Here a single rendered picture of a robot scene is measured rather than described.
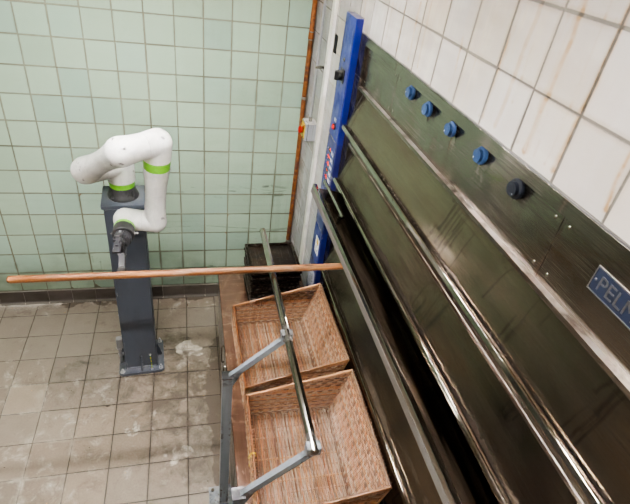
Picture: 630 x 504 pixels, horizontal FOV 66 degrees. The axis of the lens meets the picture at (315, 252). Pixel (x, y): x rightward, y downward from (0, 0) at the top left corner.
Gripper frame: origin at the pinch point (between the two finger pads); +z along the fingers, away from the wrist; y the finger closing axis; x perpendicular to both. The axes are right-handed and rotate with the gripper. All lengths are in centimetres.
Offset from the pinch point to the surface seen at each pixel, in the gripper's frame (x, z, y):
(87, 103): 25, -118, -24
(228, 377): -42, 44, 24
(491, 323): -98, 100, -55
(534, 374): -99, 117, -56
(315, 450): -64, 92, 2
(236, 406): -48, 30, 62
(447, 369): -98, 92, -29
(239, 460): -47, 57, 62
